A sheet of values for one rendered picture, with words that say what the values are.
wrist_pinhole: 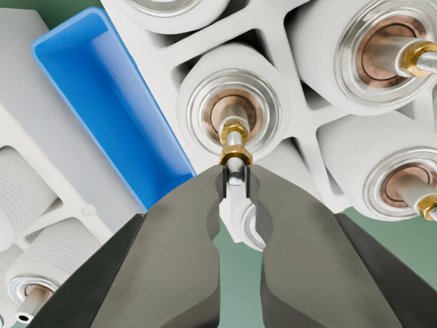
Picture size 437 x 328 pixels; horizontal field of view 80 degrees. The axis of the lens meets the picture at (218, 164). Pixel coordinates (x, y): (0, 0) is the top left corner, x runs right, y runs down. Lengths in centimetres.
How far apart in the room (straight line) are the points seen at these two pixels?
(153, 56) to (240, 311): 72
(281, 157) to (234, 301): 58
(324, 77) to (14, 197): 34
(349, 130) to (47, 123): 36
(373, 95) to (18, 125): 36
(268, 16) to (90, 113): 27
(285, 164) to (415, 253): 55
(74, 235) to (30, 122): 16
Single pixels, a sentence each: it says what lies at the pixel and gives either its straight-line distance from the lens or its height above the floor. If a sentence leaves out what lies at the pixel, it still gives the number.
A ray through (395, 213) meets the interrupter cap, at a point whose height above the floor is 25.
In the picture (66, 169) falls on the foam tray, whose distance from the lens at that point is 39.
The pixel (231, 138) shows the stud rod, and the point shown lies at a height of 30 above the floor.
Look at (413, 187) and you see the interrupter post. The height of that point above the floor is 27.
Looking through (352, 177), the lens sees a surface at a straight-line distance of 27.
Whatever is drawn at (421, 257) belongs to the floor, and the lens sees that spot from 81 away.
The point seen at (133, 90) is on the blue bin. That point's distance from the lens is 49.
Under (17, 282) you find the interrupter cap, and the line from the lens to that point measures 42.
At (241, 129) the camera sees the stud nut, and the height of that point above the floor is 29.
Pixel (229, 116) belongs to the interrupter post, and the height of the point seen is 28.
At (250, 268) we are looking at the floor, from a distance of 71.
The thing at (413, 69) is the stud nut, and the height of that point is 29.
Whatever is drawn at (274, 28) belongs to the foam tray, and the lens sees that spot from 28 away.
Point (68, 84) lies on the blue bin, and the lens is 42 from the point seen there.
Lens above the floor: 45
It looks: 62 degrees down
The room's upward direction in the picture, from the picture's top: 176 degrees counter-clockwise
